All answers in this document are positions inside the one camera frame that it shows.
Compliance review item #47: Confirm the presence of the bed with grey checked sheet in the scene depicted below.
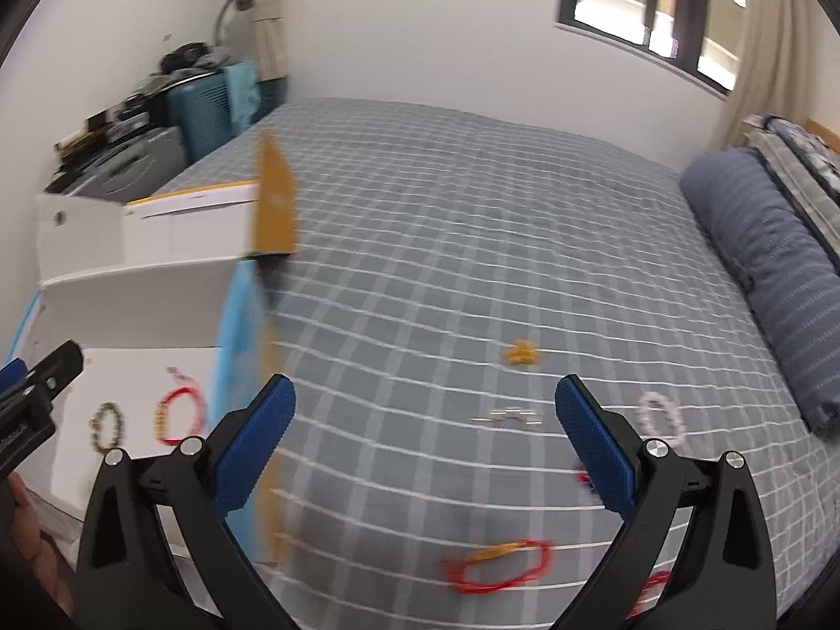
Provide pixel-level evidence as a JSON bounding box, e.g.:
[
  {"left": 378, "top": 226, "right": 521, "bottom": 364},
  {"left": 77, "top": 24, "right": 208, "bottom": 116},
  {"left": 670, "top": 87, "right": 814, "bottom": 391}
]
[{"left": 184, "top": 97, "right": 829, "bottom": 630}]

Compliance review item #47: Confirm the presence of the grey patterned folded blanket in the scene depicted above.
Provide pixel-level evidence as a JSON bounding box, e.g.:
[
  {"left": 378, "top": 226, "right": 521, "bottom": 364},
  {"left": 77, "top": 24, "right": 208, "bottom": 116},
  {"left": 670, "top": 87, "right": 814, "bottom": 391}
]
[{"left": 741, "top": 111, "right": 840, "bottom": 224}]

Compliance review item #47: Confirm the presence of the green bead bracelet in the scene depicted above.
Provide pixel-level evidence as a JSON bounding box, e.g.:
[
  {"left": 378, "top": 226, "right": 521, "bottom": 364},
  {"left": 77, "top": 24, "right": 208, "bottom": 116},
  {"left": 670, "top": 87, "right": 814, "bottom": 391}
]
[{"left": 90, "top": 403, "right": 125, "bottom": 454}]

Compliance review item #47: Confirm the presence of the pile of dark clothes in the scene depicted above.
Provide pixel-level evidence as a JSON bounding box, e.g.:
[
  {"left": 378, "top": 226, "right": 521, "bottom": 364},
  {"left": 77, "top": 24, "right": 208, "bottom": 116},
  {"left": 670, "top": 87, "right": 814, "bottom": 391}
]
[{"left": 161, "top": 43, "right": 227, "bottom": 76}]

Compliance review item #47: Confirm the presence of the teal cloth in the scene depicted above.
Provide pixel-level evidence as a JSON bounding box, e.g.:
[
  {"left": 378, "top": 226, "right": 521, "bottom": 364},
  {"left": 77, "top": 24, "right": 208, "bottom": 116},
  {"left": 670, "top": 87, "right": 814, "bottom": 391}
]
[{"left": 223, "top": 60, "right": 260, "bottom": 129}]

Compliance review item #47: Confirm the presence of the wooden headboard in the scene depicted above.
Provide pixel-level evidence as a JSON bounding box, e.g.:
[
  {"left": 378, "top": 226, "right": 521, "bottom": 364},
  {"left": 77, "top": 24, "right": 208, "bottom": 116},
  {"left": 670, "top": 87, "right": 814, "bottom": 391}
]
[{"left": 806, "top": 118, "right": 840, "bottom": 152}]

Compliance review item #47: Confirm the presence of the pale pink bead bracelet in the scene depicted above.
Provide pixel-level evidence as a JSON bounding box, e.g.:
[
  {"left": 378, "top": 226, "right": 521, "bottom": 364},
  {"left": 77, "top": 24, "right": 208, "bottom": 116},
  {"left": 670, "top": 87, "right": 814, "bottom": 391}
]
[{"left": 636, "top": 392, "right": 689, "bottom": 444}]

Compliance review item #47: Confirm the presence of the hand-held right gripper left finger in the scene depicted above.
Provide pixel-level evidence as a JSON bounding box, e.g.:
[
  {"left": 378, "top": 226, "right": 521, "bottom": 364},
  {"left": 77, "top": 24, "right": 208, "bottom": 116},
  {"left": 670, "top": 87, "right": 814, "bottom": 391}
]
[{"left": 72, "top": 374, "right": 303, "bottom": 630}]

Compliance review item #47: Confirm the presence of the silver metal tube bracelet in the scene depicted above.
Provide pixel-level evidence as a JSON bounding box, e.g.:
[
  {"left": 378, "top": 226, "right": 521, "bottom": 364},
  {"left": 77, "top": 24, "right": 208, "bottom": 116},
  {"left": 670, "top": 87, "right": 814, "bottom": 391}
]
[{"left": 471, "top": 408, "right": 544, "bottom": 429}]

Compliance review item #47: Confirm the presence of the person's left hand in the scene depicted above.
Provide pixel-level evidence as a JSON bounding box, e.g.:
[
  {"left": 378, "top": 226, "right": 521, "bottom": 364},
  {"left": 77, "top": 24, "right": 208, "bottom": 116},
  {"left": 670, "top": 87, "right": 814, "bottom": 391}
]
[{"left": 9, "top": 476, "right": 75, "bottom": 614}]

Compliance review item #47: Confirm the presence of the tied beige curtain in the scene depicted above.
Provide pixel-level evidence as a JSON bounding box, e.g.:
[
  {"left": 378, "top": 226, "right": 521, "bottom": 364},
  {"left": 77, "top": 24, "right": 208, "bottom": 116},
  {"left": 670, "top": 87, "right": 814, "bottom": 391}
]
[{"left": 253, "top": 0, "right": 290, "bottom": 80}]

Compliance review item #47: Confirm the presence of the red cord bracelet gold tube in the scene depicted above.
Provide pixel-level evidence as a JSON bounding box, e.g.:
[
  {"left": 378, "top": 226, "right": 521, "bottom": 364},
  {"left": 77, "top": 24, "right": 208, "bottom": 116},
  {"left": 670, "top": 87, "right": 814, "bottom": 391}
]
[
  {"left": 443, "top": 538, "right": 553, "bottom": 595},
  {"left": 152, "top": 367, "right": 211, "bottom": 444}
]

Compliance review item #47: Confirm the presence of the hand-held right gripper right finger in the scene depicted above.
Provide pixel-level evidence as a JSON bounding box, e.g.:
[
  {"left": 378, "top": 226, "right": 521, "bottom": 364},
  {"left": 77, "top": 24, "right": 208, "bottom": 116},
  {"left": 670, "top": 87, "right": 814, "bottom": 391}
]
[{"left": 554, "top": 374, "right": 785, "bottom": 630}]

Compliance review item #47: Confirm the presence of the grey suitcase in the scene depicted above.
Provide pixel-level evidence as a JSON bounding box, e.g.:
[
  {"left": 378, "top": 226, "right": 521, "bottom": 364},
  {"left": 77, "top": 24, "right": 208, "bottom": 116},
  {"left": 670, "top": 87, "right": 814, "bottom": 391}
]
[{"left": 49, "top": 124, "right": 188, "bottom": 204}]

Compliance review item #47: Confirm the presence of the yellow bead bracelet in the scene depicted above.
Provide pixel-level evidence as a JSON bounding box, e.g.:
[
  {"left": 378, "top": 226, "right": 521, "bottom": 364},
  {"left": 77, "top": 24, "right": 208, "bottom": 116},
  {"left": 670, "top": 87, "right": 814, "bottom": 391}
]
[{"left": 502, "top": 340, "right": 542, "bottom": 367}]

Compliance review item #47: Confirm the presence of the blue suitcase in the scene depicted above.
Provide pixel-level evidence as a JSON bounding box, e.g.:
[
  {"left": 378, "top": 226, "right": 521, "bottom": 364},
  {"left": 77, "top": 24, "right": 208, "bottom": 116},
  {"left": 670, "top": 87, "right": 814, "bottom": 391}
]
[{"left": 164, "top": 75, "right": 290, "bottom": 165}]

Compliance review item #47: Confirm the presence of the white cardboard box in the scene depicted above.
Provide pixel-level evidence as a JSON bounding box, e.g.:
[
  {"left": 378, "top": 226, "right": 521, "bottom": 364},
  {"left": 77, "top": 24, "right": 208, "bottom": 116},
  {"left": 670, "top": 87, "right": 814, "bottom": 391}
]
[{"left": 9, "top": 130, "right": 301, "bottom": 569}]

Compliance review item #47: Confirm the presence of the rolled blue striped quilt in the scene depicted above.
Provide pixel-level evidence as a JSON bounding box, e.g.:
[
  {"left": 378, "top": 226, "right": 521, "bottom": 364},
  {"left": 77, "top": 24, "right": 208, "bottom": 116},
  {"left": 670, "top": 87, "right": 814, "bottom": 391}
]
[{"left": 679, "top": 148, "right": 840, "bottom": 437}]

